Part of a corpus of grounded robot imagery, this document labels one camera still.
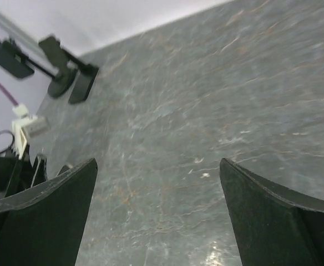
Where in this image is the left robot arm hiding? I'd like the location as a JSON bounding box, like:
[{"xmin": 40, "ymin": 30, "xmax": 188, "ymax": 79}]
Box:
[{"xmin": 0, "ymin": 130, "xmax": 48, "ymax": 200}]

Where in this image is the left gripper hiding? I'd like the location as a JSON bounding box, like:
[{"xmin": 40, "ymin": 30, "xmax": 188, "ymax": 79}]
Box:
[{"xmin": 5, "ymin": 149, "xmax": 47, "ymax": 197}]

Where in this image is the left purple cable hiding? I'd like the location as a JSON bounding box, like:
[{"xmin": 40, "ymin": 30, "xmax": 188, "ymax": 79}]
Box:
[{"xmin": 0, "ymin": 69, "xmax": 20, "ymax": 108}]

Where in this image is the black phone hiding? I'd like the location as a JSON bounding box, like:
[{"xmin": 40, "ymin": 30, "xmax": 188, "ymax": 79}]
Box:
[{"xmin": 0, "ymin": 42, "xmax": 34, "ymax": 79}]

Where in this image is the black folding phone stand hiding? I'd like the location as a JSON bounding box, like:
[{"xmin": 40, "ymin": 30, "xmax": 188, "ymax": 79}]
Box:
[{"xmin": 63, "ymin": 49, "xmax": 99, "ymax": 105}]

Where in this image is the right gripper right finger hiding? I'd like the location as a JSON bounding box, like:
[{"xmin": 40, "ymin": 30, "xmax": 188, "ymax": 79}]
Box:
[{"xmin": 220, "ymin": 158, "xmax": 324, "ymax": 265}]

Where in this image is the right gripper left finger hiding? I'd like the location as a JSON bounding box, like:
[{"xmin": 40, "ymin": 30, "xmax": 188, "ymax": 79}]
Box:
[{"xmin": 0, "ymin": 158, "xmax": 98, "ymax": 266}]

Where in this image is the round base phone stand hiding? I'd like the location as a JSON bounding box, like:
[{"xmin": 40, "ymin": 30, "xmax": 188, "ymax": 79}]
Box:
[{"xmin": 38, "ymin": 35, "xmax": 77, "ymax": 99}]

